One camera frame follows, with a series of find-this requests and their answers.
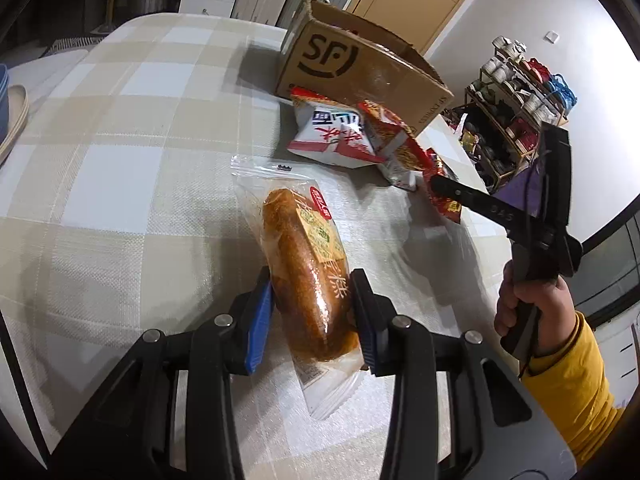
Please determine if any beige plate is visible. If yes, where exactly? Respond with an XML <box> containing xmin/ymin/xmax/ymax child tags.
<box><xmin>0</xmin><ymin>84</ymin><xmax>31</xmax><ymax>166</ymax></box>

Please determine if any person's right forearm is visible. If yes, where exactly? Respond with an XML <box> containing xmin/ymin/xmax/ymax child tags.
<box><xmin>520</xmin><ymin>310</ymin><xmax>626</xmax><ymax>468</ymax></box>

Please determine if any bread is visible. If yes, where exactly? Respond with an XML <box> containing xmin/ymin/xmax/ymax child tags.
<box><xmin>231</xmin><ymin>155</ymin><xmax>366</xmax><ymax>421</ymax></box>

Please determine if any person's right hand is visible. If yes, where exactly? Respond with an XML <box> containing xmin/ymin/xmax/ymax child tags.
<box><xmin>494</xmin><ymin>260</ymin><xmax>577</xmax><ymax>361</ymax></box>

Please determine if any white and red snack packet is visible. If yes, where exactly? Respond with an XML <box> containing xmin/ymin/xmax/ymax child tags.
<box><xmin>286</xmin><ymin>86</ymin><xmax>388</xmax><ymax>168</ymax></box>

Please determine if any small red snack packet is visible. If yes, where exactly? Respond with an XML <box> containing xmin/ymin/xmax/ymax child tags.
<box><xmin>422</xmin><ymin>152</ymin><xmax>463</xmax><ymax>225</ymax></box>

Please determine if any black and white patterned rug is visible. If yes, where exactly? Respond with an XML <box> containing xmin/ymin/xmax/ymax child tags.
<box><xmin>42</xmin><ymin>35</ymin><xmax>101</xmax><ymax>58</ymax></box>

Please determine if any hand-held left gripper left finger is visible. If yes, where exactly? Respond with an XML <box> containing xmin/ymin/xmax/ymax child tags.
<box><xmin>47</xmin><ymin>265</ymin><xmax>275</xmax><ymax>480</ymax></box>

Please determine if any red fries snack packet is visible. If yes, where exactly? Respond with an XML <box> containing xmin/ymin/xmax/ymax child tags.
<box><xmin>356</xmin><ymin>100</ymin><xmax>436</xmax><ymax>192</ymax></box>

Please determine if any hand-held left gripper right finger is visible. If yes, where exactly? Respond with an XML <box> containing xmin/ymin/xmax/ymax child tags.
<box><xmin>347</xmin><ymin>268</ymin><xmax>576</xmax><ymax>480</ymax></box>

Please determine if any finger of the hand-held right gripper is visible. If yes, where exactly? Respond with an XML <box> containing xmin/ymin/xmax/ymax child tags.
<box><xmin>430</xmin><ymin>174</ymin><xmax>522</xmax><ymax>234</ymax></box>

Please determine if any cardboard box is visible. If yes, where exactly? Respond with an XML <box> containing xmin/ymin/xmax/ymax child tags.
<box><xmin>274</xmin><ymin>0</ymin><xmax>456</xmax><ymax>136</ymax></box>

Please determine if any shoe rack with shoes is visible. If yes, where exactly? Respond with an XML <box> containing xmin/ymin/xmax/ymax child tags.
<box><xmin>450</xmin><ymin>35</ymin><xmax>578</xmax><ymax>196</ymax></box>

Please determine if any purple cloth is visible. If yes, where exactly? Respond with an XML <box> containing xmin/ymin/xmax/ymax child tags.
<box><xmin>492</xmin><ymin>157</ymin><xmax>546</xmax><ymax>221</ymax></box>

